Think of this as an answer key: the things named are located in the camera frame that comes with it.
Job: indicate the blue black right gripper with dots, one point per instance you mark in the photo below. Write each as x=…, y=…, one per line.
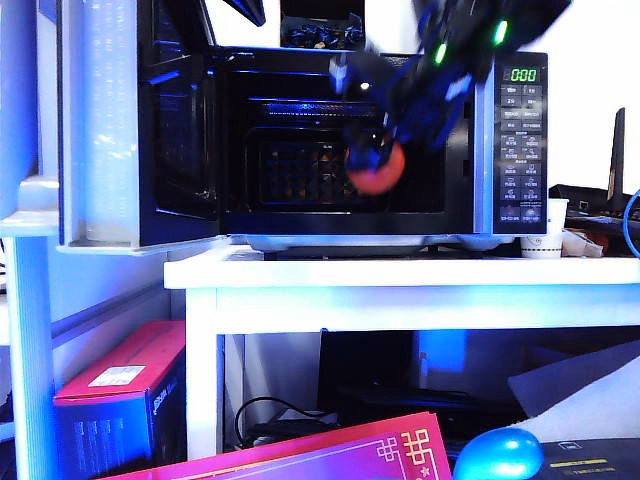
x=415, y=100

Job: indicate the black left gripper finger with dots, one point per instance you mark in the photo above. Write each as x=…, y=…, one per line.
x=247, y=9

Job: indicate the orange fruit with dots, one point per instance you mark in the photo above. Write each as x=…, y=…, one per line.
x=385, y=175

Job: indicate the black glass microwave door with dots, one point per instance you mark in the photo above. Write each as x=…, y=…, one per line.
x=175, y=150

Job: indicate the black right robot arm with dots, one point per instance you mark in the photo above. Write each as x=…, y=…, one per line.
x=475, y=25

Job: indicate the silver microwave oven body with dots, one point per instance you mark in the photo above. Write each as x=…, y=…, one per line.
x=520, y=150

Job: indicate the black box of blue roses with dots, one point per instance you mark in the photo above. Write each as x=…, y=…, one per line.
x=315, y=32

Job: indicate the white table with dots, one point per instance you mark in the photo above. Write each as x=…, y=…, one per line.
x=350, y=275

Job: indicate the white paper cup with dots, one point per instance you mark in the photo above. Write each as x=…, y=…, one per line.
x=545, y=235

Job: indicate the black wifi router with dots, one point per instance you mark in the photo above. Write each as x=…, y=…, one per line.
x=590, y=200

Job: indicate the black computer case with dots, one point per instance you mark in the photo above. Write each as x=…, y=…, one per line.
x=370, y=370

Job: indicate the red white packet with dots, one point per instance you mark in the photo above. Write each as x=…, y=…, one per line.
x=582, y=245

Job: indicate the white foam sheet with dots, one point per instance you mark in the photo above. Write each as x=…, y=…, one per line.
x=590, y=395

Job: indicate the shiny blue rounded object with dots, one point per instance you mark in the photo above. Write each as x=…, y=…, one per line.
x=500, y=457

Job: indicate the red cardboard box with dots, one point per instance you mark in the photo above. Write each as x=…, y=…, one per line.
x=125, y=370

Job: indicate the black paper shredder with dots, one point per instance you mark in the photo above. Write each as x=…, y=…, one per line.
x=595, y=462

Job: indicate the white framed office partition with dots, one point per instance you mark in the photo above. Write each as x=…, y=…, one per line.
x=30, y=350

